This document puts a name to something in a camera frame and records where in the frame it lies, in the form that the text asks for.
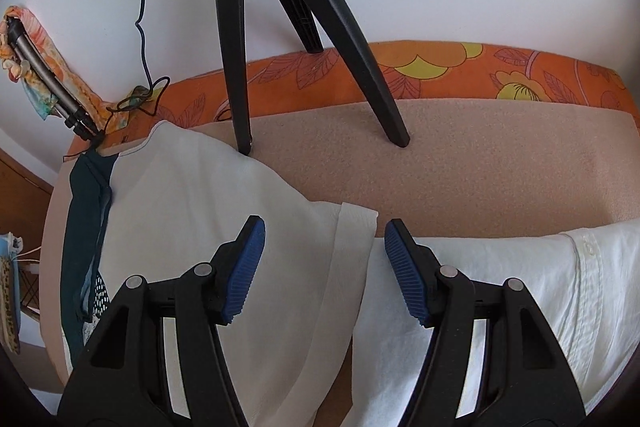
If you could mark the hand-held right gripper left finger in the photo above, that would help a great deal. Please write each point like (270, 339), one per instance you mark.
(245, 272)

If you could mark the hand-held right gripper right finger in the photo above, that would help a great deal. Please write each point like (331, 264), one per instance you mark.
(402, 272)

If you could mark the teal and white top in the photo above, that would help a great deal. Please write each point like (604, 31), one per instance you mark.
(200, 197)

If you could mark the white button shirt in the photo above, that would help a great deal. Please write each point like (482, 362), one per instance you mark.
(525, 257)

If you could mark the orange floral bed sheet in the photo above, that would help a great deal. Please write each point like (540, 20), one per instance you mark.
(450, 77)

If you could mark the leopard print cloth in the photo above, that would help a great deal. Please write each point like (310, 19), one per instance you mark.
(10, 302)

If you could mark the black tripod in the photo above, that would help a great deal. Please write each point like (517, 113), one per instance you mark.
(235, 32)

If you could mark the wooden door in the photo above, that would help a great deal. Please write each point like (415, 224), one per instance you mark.
(20, 187)

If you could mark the folded silver tripod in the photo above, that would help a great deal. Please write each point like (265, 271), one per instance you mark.
(50, 83)

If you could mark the floral orange cloth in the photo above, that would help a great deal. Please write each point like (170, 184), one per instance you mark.
(55, 42)

